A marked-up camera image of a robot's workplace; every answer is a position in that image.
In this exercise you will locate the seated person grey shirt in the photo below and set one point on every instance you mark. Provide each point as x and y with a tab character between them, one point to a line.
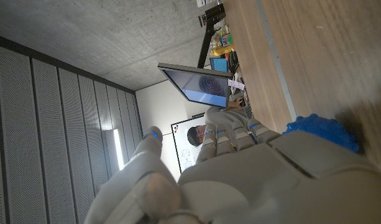
224	116

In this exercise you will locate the paper note on monitor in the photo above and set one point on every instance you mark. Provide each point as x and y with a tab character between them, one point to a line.
236	84

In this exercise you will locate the green ball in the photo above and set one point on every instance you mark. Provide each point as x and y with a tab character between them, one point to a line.
230	39

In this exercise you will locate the whiteboard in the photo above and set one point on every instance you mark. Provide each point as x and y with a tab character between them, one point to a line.
185	155

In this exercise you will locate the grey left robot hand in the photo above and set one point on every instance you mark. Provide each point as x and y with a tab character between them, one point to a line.
240	186

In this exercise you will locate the blue spiky ball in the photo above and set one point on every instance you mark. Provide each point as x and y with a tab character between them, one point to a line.
320	130

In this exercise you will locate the ceiling light strip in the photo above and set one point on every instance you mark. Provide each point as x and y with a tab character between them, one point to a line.
118	149

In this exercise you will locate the black computer monitor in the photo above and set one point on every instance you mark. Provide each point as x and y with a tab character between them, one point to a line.
202	87

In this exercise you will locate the yellow bottle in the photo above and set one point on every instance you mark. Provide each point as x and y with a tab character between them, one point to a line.
221	50

